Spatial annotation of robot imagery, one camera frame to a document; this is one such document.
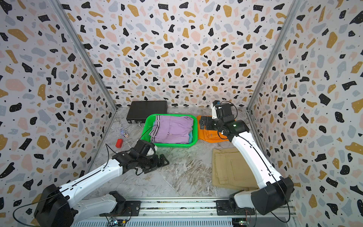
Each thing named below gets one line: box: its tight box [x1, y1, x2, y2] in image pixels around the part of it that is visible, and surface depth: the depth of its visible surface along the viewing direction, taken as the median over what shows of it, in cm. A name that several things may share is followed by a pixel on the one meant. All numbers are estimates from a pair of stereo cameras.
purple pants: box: [149, 114, 194, 144], surface depth 102 cm
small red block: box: [115, 138, 124, 149], surface depth 101 cm
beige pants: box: [211, 147, 260, 191], surface depth 87 cm
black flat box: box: [126, 100, 168, 124], surface depth 119 cm
